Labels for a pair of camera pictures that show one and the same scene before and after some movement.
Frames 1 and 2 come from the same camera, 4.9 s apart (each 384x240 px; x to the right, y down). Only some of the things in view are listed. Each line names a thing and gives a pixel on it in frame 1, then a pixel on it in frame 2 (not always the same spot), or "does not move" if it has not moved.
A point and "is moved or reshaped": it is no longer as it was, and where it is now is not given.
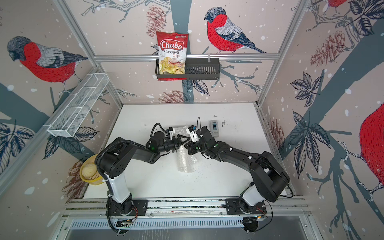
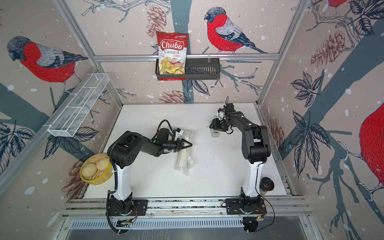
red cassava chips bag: (172, 50) does not move
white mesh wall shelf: (65, 123) does not move
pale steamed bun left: (88, 170) does not move
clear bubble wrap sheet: (182, 137) is moved or reshaped
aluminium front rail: (165, 206) does not move
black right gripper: (190, 148) to (214, 122)
